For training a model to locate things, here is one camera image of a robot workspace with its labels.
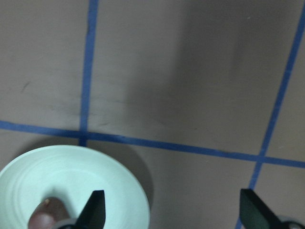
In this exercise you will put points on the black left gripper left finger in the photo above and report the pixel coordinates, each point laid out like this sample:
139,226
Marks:
93,213

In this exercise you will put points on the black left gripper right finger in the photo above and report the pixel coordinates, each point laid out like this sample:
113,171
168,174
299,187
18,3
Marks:
255,214

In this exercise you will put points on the brown bun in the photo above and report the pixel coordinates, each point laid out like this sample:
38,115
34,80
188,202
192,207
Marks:
49,212

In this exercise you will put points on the light green plate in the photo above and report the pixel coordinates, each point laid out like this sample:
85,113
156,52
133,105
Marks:
71,173

